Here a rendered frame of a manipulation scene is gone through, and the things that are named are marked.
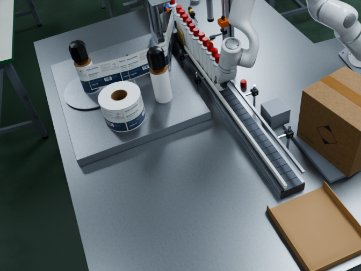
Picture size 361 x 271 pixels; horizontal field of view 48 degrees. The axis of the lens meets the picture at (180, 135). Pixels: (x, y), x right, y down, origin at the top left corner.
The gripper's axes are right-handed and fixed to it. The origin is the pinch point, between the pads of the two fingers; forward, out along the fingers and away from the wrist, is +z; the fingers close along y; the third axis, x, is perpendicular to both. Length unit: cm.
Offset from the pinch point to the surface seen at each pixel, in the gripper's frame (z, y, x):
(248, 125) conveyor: -2.4, -0.6, 25.7
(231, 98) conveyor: 4.3, -1.9, 6.6
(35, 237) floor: 97, 126, 9
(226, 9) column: -16.7, -12.8, -28.7
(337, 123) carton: -32, -21, 49
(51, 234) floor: 96, 116, 11
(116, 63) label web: 1, 45, -32
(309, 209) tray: -14, -2, 72
